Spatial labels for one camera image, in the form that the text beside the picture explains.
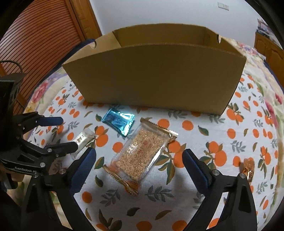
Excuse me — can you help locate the white silver snack packet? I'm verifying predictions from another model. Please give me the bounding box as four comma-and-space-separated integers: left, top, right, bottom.
71, 128, 95, 159

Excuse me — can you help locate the orange gold candy packet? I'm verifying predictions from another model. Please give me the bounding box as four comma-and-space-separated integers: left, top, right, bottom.
242, 157, 255, 183

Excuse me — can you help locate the blue foil snack packet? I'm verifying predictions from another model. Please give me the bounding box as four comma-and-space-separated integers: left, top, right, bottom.
102, 107, 135, 137

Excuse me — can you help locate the clear sesame bar packet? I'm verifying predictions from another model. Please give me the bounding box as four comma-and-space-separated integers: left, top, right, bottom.
103, 118, 179, 196

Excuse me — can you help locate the orange fruit print cloth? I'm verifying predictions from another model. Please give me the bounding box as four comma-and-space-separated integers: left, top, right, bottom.
22, 72, 281, 231

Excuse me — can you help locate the wooden slatted wardrobe door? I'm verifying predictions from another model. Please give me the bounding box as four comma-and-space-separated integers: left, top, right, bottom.
1, 0, 85, 114

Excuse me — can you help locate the floral bed blanket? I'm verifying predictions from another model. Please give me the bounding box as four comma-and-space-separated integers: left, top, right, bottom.
24, 37, 284, 222

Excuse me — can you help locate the brown cardboard box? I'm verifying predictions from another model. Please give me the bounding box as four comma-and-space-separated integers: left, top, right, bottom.
63, 24, 246, 115

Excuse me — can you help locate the wooden sideboard cabinet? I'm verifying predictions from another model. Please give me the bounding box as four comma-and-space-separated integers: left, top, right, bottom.
254, 32, 284, 87

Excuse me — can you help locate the clutter on sideboard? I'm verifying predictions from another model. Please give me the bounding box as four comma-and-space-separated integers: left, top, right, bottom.
257, 18, 277, 40

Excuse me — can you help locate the black cable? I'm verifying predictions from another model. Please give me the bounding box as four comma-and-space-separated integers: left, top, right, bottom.
0, 60, 24, 74

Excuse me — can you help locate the wooden door frame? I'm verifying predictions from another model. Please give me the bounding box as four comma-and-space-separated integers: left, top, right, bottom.
65, 0, 102, 41

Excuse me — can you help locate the white wall switch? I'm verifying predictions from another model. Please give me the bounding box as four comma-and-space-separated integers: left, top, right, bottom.
218, 2, 230, 11

